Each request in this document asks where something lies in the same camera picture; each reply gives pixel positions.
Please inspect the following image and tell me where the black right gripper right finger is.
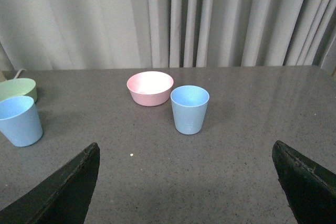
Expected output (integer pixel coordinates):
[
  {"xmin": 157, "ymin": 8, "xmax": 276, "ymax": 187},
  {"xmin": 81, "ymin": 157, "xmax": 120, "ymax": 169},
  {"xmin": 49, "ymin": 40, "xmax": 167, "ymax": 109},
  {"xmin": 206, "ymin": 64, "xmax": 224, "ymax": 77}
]
[{"xmin": 272, "ymin": 141, "xmax": 335, "ymax": 223}]

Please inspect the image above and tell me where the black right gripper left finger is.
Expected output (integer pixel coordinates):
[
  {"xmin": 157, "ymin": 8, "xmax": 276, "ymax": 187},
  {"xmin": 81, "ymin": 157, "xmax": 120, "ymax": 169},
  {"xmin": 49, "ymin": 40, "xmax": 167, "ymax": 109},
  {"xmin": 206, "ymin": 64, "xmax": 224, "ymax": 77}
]
[{"xmin": 1, "ymin": 143, "xmax": 100, "ymax": 223}]

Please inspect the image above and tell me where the blue cup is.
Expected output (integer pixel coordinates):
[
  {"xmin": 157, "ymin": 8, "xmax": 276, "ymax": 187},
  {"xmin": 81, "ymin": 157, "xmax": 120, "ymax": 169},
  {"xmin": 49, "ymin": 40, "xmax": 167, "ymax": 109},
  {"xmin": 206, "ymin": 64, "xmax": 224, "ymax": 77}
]
[
  {"xmin": 171, "ymin": 86, "xmax": 210, "ymax": 135},
  {"xmin": 1, "ymin": 96, "xmax": 43, "ymax": 147}
]

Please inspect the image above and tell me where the green bowl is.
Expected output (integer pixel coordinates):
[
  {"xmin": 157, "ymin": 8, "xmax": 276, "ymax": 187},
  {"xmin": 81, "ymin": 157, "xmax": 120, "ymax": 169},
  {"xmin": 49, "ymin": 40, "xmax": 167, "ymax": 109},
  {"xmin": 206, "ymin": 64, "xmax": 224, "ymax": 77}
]
[{"xmin": 0, "ymin": 78, "xmax": 37, "ymax": 102}]

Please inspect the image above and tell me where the pink bowl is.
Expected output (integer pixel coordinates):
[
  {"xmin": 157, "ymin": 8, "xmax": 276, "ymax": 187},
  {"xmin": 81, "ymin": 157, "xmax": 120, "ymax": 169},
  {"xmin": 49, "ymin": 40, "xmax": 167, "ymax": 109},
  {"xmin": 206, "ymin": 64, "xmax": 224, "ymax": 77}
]
[{"xmin": 127, "ymin": 71, "xmax": 174, "ymax": 106}]

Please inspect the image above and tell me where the grey curtain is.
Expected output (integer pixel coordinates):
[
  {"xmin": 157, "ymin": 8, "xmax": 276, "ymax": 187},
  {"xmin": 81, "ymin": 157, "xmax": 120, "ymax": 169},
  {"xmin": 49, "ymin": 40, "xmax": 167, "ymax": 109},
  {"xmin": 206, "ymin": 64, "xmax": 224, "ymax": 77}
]
[{"xmin": 1, "ymin": 0, "xmax": 335, "ymax": 70}]

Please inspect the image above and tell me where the white power cable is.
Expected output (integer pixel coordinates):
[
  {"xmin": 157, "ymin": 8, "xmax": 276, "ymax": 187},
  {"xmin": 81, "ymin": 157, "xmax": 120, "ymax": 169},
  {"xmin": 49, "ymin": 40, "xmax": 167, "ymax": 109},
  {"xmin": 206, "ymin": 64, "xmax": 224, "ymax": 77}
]
[{"xmin": 12, "ymin": 68, "xmax": 28, "ymax": 79}]

